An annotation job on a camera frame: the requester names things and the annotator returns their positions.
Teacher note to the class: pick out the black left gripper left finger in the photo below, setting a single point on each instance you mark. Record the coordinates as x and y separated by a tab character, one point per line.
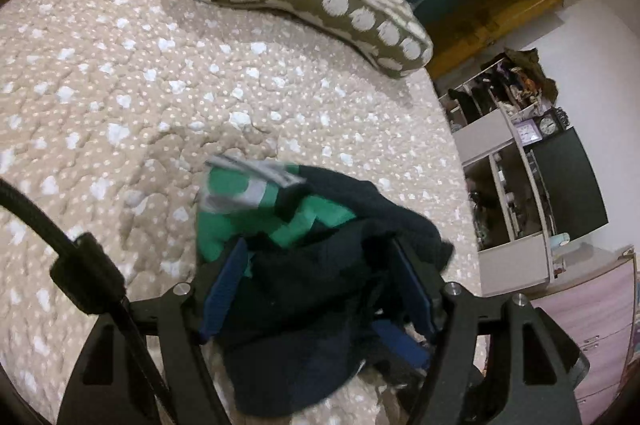
143	362

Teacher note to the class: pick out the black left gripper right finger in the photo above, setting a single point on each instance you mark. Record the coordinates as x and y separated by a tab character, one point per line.
486	360

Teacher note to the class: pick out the pink wooden drawer cabinet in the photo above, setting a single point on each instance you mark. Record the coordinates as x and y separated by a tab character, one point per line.
597	311

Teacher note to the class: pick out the white open shelving unit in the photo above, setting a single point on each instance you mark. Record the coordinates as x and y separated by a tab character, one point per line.
511	213

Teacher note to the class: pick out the black flat television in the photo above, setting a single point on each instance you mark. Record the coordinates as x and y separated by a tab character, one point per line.
573	190

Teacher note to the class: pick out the purple square alarm clock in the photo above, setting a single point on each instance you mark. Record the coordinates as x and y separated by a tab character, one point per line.
528	132

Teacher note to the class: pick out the black round desk clock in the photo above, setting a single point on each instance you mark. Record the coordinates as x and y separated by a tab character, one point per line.
551	122

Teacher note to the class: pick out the pile of clothes on shelf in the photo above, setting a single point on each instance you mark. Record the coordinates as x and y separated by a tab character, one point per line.
513	81

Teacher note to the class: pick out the beige dotted quilted bedspread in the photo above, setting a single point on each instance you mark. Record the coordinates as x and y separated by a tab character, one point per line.
110	108

